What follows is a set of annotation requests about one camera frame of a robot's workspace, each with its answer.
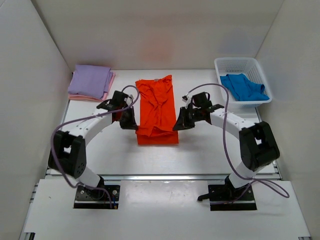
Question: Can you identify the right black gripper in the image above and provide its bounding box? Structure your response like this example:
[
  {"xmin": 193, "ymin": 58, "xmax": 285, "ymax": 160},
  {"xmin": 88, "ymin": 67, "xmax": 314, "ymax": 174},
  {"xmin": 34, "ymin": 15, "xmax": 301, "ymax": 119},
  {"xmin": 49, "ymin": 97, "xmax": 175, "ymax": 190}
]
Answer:
[{"xmin": 173, "ymin": 107, "xmax": 202, "ymax": 132}]

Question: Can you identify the orange t-shirt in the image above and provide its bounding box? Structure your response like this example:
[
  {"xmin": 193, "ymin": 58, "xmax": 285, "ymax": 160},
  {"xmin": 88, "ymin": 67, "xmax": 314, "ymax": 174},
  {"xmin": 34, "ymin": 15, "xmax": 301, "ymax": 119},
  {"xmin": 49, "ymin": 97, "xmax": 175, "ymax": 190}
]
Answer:
[{"xmin": 135, "ymin": 75, "xmax": 179, "ymax": 146}]

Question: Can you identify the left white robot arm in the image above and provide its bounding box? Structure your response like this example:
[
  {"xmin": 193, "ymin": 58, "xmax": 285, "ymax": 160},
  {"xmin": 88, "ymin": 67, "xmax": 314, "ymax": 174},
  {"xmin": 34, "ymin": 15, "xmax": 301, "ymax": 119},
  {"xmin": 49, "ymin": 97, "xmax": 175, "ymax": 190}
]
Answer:
[{"xmin": 48, "ymin": 90, "xmax": 139, "ymax": 199}]

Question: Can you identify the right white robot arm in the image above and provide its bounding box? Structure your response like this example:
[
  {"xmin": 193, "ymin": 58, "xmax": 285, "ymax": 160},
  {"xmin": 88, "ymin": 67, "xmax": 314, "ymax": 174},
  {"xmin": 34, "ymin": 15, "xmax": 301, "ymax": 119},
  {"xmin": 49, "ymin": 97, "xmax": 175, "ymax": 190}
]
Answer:
[{"xmin": 172, "ymin": 92, "xmax": 280, "ymax": 200}]

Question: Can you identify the folded purple t-shirt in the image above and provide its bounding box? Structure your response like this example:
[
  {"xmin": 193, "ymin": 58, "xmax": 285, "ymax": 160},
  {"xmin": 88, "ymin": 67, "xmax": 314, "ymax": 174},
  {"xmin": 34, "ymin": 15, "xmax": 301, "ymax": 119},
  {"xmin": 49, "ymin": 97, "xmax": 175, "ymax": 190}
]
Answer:
[{"xmin": 68, "ymin": 64, "xmax": 113, "ymax": 99}]

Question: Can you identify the folded pink t-shirt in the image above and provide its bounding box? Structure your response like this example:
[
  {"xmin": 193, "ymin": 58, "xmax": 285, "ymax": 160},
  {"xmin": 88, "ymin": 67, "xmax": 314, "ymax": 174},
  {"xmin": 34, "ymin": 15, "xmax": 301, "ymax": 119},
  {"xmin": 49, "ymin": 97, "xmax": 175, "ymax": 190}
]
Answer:
[{"xmin": 68, "ymin": 72, "xmax": 116, "ymax": 102}]

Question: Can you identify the blue t-shirt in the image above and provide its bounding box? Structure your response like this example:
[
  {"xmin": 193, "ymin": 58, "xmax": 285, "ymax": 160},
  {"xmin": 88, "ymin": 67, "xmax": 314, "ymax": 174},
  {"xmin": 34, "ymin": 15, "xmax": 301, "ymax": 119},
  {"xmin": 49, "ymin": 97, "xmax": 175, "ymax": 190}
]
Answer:
[{"xmin": 220, "ymin": 73, "xmax": 270, "ymax": 102}]

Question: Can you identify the white plastic basket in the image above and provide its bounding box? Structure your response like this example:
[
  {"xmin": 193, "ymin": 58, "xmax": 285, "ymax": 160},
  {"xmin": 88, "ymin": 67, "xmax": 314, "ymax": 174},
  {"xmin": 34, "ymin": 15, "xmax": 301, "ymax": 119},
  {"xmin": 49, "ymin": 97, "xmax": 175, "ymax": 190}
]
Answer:
[{"xmin": 214, "ymin": 57, "xmax": 273, "ymax": 109}]

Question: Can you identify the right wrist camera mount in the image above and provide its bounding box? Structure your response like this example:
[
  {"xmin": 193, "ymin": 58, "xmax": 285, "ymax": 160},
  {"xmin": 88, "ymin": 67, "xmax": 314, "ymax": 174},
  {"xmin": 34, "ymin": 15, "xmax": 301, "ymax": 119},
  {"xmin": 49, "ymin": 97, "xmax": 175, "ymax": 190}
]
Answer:
[{"xmin": 182, "ymin": 93, "xmax": 192, "ymax": 107}]

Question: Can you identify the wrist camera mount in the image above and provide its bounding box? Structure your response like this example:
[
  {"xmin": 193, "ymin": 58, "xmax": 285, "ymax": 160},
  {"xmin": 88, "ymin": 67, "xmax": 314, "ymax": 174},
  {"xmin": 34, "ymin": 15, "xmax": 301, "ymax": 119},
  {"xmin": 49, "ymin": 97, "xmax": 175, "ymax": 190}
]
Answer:
[
  {"xmin": 126, "ymin": 95, "xmax": 134, "ymax": 105},
  {"xmin": 182, "ymin": 93, "xmax": 192, "ymax": 107}
]

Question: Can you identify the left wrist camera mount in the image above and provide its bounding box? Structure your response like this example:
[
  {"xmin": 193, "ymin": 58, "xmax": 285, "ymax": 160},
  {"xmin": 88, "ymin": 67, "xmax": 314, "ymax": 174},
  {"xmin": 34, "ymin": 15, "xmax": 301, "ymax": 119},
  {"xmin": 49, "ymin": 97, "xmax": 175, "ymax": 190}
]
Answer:
[{"xmin": 126, "ymin": 95, "xmax": 134, "ymax": 105}]

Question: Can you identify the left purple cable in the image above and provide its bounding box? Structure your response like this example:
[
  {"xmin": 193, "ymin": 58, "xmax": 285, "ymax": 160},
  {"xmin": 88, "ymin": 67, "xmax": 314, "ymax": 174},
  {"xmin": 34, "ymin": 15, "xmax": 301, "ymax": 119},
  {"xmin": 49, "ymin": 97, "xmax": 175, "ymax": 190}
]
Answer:
[{"xmin": 50, "ymin": 85, "xmax": 140, "ymax": 210}]

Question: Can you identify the purple cable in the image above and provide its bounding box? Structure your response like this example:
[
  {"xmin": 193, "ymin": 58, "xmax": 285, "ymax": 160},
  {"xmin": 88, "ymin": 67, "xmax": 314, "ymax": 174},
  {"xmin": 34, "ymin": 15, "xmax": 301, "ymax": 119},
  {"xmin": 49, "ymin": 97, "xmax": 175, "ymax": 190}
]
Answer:
[
  {"xmin": 50, "ymin": 85, "xmax": 140, "ymax": 210},
  {"xmin": 184, "ymin": 83, "xmax": 290, "ymax": 199}
]

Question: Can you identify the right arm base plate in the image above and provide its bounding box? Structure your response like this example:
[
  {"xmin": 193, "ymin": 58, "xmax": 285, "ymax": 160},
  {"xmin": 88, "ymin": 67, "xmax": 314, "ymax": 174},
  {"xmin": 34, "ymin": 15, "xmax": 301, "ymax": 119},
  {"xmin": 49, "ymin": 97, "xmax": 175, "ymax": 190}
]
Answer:
[{"xmin": 197, "ymin": 181, "xmax": 257, "ymax": 211}]

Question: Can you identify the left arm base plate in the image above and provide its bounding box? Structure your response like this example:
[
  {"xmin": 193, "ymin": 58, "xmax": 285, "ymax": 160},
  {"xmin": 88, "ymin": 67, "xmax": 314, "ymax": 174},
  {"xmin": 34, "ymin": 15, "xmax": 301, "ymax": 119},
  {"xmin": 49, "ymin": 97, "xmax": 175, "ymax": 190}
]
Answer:
[{"xmin": 73, "ymin": 184, "xmax": 121, "ymax": 210}]

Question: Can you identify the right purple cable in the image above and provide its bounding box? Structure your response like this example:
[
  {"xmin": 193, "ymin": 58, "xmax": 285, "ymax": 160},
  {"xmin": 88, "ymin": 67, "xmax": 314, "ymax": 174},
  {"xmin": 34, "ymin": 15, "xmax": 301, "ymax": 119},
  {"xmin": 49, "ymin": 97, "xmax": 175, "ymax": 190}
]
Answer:
[{"xmin": 184, "ymin": 83, "xmax": 290, "ymax": 199}]

